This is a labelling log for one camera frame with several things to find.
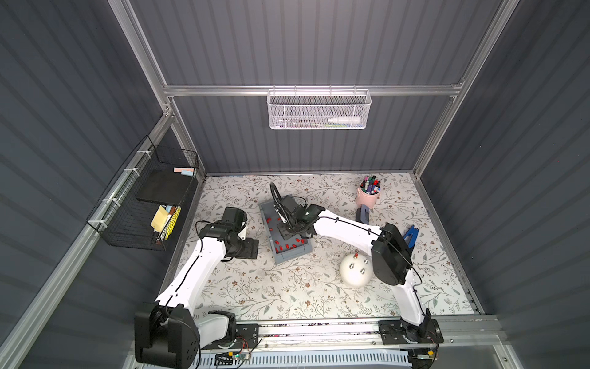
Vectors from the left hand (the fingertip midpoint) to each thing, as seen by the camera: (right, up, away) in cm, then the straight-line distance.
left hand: (245, 251), depth 81 cm
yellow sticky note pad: (-23, +13, -13) cm, 29 cm away
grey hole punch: (+47, +12, +18) cm, 52 cm away
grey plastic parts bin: (+14, -1, +12) cm, 19 cm away
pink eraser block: (-25, +30, +3) cm, 39 cm away
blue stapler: (+68, +4, +15) cm, 69 cm away
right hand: (+13, +7, +7) cm, 16 cm away
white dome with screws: (+39, -5, -6) cm, 39 cm away
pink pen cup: (+50, +22, +18) cm, 57 cm away
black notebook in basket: (-27, +23, -2) cm, 36 cm away
